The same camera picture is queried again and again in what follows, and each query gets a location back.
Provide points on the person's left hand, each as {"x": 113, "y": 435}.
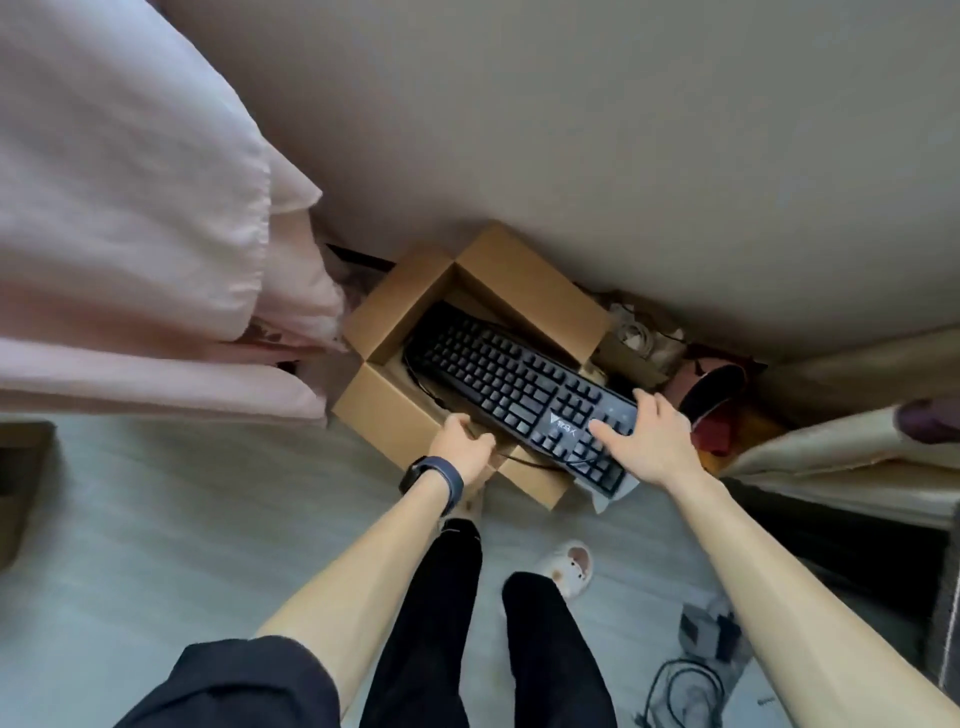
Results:
{"x": 461, "y": 450}

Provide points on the person's right hand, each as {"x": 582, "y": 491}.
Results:
{"x": 660, "y": 442}

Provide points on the black keyboard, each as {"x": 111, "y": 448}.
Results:
{"x": 510, "y": 375}

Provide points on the person's left forearm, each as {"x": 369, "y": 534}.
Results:
{"x": 360, "y": 585}

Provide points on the person's right forearm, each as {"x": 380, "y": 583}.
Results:
{"x": 810, "y": 615}

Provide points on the black smartwatch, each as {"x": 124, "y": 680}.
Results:
{"x": 435, "y": 480}

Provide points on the white paper sheet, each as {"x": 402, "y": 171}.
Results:
{"x": 615, "y": 495}

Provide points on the pink and black cap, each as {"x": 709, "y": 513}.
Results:
{"x": 712, "y": 390}

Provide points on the red orange fabric pile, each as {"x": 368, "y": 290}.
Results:
{"x": 739, "y": 435}

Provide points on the small open cardboard box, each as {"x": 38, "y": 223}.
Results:
{"x": 637, "y": 352}

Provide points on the brown cardboard box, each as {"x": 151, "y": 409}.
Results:
{"x": 525, "y": 285}

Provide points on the cream and purple curtain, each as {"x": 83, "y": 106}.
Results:
{"x": 840, "y": 450}

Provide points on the grey electrical box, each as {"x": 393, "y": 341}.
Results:
{"x": 705, "y": 634}

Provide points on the black trousers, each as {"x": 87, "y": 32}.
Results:
{"x": 435, "y": 645}

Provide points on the black shirt white piping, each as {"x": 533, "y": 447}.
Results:
{"x": 232, "y": 682}

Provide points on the bed with pink bedding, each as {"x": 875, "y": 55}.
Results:
{"x": 135, "y": 225}

